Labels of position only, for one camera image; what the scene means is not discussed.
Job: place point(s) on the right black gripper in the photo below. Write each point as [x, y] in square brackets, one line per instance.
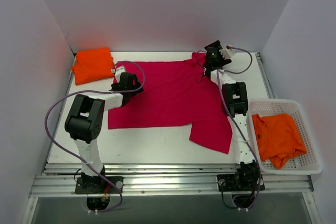
[207, 69]

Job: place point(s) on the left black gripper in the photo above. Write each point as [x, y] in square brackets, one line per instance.
[135, 91]

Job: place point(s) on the crimson red t-shirt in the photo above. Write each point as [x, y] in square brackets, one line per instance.
[176, 94]

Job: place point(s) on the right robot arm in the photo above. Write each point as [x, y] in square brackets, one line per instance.
[234, 98]

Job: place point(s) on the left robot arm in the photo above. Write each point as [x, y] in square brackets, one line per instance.
[84, 121]

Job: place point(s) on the folded orange t-shirt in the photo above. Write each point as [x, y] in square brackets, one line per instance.
[93, 65]

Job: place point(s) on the crumpled orange t-shirt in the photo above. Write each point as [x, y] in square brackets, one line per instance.
[278, 138]

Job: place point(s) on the white plastic basket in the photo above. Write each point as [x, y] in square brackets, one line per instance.
[307, 164]

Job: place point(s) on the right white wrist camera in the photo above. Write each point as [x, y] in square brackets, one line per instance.
[228, 52]

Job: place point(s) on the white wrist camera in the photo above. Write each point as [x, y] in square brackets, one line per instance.
[228, 52]
[117, 73]

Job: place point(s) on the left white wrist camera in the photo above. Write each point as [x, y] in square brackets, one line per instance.
[117, 73]

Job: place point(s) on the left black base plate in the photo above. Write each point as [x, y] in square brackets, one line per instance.
[97, 185]

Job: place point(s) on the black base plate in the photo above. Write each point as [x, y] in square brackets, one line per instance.
[97, 185]
[235, 182]

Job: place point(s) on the aluminium rail frame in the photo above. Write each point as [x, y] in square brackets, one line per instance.
[158, 161]

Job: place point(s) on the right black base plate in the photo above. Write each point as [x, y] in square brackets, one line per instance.
[235, 182]

